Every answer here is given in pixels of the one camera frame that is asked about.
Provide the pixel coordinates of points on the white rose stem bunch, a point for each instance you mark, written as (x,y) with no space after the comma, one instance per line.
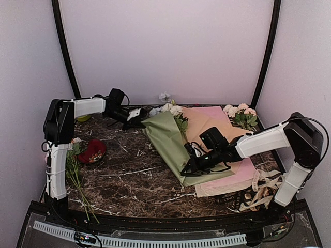
(178,114)

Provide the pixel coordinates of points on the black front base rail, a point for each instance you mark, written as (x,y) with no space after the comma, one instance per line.
(106,224)

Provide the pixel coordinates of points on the pink wrapping paper sheet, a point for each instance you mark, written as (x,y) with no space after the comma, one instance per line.
(243,170)

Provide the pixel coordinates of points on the black vertical frame post right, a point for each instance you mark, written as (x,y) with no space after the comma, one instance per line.
(268,52)

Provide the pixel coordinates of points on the peach green wrapping paper sheet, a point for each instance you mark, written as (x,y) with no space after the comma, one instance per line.
(165,136)

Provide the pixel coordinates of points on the cream ribbon pile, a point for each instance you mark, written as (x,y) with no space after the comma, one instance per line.
(264,187)

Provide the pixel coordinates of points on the pink white rose bunch right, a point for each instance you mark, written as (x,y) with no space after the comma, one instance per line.
(242,116)

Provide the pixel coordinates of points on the blue flower stem bunch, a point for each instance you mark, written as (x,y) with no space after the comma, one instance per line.
(165,98)

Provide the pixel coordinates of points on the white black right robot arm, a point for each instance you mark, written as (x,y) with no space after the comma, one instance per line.
(307,139)

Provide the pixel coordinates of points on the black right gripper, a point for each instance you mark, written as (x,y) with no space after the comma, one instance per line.
(196,170)

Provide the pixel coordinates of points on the pink rose stem bunch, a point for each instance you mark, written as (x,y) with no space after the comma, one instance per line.
(75,165)

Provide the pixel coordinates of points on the dark red floral bowl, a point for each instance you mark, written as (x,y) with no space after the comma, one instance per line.
(95,150)

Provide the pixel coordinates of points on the white slotted cable duct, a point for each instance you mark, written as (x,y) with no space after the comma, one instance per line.
(137,239)

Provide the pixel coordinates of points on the lime green plastic bowl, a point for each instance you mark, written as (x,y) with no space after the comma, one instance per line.
(83,118)

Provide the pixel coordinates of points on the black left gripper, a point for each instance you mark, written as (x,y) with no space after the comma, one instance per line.
(133,123)

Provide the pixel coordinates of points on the black vertical frame post left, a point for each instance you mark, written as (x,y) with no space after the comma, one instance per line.
(64,48)

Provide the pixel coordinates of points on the black vertical frame post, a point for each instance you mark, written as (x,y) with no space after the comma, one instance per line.
(268,52)
(64,48)

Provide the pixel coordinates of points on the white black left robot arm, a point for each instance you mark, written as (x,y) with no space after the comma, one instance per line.
(59,131)

